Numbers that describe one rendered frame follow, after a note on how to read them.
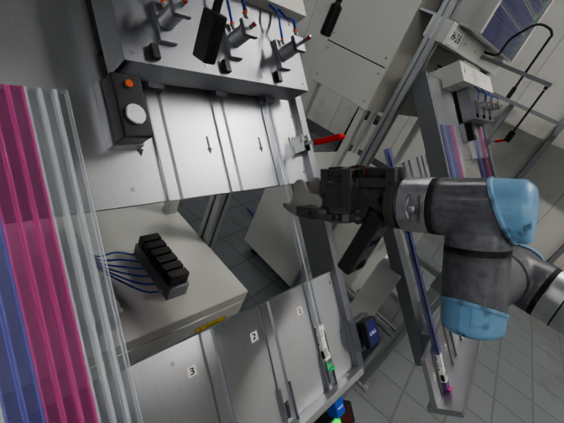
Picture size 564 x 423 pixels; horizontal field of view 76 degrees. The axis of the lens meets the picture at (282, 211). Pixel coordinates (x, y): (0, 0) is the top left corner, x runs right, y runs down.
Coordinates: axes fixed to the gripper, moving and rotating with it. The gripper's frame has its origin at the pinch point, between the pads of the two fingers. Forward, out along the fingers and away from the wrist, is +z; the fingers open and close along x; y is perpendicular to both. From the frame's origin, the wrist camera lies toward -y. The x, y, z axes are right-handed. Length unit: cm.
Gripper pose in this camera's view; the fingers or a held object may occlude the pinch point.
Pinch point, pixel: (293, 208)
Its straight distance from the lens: 63.7
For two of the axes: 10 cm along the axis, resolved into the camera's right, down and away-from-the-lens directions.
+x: -6.6, 1.4, -7.4
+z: -7.5, -0.7, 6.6
